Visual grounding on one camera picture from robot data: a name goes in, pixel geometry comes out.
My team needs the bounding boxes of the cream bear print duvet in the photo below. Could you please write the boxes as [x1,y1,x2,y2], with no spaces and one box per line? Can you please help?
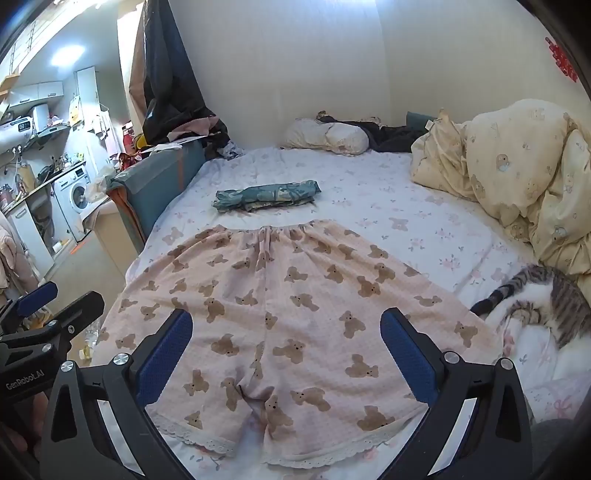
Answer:
[410,98,591,275]

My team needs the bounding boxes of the teal cushion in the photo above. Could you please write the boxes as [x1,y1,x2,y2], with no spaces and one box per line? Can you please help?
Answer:
[406,111,439,136]

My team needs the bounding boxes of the white papers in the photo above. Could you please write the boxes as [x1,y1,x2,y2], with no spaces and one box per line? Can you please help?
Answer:
[139,135,209,153]

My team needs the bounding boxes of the white wall cabinet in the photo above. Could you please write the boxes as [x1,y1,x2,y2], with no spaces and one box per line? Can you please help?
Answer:
[9,80,65,109]

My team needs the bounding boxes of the white water heater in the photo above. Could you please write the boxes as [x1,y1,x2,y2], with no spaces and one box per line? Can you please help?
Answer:
[0,115,36,149]

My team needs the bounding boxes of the white floral bed sheet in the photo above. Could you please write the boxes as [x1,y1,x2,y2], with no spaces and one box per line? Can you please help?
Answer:
[92,145,591,480]

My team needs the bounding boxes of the white washing machine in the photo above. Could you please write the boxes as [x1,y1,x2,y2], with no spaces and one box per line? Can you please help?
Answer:
[53,166,94,241]

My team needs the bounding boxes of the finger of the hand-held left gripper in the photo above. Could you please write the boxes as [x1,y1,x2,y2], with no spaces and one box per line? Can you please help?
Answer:
[46,291,106,345]
[0,281,59,334]

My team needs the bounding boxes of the pink cloth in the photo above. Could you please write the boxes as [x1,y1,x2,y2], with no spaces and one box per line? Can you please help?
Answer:
[0,216,38,301]

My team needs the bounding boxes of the dark clothes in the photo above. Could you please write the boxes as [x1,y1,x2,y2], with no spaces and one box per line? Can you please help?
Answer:
[318,115,432,153]

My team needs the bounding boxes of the red wall decoration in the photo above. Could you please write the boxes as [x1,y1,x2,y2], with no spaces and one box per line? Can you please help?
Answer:
[545,37,580,84]

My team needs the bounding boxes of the small cream pillow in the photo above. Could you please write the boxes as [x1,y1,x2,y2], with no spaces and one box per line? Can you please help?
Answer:
[283,117,370,155]

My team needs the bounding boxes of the person's left hand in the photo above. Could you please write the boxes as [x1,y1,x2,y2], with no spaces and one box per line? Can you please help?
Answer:
[0,394,49,462]

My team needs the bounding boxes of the hanging dark garment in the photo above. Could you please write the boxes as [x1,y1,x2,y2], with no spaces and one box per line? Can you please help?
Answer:
[143,0,229,149]

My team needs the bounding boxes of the tabby cat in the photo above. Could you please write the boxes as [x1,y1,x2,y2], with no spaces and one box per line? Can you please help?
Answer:
[470,265,591,349]

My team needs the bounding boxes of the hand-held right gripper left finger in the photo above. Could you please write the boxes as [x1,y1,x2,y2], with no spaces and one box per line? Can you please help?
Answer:
[41,308,204,480]

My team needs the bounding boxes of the folded teal cloth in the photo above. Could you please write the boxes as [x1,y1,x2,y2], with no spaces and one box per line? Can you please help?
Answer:
[213,179,321,213]

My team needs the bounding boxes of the pink bear print pants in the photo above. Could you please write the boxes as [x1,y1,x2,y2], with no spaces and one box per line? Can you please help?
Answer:
[92,219,504,467]

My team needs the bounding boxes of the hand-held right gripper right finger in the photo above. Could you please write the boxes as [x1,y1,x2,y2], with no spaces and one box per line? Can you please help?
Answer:
[365,307,536,480]

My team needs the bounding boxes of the teal bed board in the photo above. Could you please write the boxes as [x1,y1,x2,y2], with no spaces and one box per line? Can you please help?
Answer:
[106,138,206,252]

